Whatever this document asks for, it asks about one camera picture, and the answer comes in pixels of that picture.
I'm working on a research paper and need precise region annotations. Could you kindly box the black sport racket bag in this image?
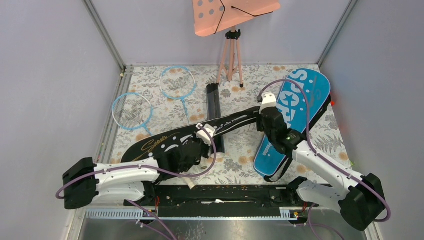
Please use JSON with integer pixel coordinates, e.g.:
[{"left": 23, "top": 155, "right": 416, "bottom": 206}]
[{"left": 121, "top": 106, "right": 260, "bottom": 174}]

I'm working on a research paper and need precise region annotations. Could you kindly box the blue racket bag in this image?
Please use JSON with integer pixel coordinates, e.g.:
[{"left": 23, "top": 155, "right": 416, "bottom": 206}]
[{"left": 253, "top": 68, "right": 331, "bottom": 183}]

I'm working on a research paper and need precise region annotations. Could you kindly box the black shuttlecock tube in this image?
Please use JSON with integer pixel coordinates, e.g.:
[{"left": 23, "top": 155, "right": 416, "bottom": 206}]
[{"left": 205, "top": 83, "right": 225, "bottom": 159}]

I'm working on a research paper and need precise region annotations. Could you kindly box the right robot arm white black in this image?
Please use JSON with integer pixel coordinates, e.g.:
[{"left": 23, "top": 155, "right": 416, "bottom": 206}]
[{"left": 256, "top": 107, "right": 388, "bottom": 231}]

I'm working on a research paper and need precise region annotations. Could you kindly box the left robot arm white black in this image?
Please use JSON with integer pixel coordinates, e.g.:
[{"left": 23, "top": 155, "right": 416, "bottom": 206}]
[{"left": 55, "top": 129, "right": 217, "bottom": 210}]

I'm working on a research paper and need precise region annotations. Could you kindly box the blue racket lower left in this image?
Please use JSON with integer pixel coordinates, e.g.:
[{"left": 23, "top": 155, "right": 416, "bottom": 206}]
[{"left": 111, "top": 92, "right": 198, "bottom": 190}]

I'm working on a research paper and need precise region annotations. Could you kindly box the blue racket white grip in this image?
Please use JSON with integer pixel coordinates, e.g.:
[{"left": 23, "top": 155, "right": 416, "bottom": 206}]
[{"left": 159, "top": 66, "right": 205, "bottom": 130}]

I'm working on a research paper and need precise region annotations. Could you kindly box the pink music stand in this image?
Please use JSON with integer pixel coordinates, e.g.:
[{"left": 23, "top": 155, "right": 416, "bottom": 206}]
[{"left": 192, "top": 0, "right": 281, "bottom": 88}]

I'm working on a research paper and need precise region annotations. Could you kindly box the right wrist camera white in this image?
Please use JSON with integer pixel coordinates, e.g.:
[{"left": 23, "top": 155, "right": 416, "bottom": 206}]
[{"left": 259, "top": 91, "right": 277, "bottom": 113}]

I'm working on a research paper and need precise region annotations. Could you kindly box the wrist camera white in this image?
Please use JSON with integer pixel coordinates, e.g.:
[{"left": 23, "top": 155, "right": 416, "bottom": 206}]
[
  {"left": 195, "top": 123, "right": 216, "bottom": 146},
  {"left": 259, "top": 91, "right": 277, "bottom": 113}
]

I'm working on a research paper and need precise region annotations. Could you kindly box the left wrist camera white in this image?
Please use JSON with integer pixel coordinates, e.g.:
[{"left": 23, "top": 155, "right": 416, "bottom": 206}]
[{"left": 195, "top": 123, "right": 216, "bottom": 146}]

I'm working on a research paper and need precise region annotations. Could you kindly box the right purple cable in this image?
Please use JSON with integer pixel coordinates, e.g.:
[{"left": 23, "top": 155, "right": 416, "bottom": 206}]
[{"left": 257, "top": 78, "right": 392, "bottom": 240}]

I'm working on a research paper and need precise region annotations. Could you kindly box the purple cable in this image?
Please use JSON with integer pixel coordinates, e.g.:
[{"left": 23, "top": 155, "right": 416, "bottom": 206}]
[
  {"left": 257, "top": 78, "right": 392, "bottom": 240},
  {"left": 55, "top": 124, "right": 218, "bottom": 240}
]

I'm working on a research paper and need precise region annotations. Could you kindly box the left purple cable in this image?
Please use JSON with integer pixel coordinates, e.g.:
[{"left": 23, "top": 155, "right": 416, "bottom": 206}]
[{"left": 55, "top": 124, "right": 218, "bottom": 240}]

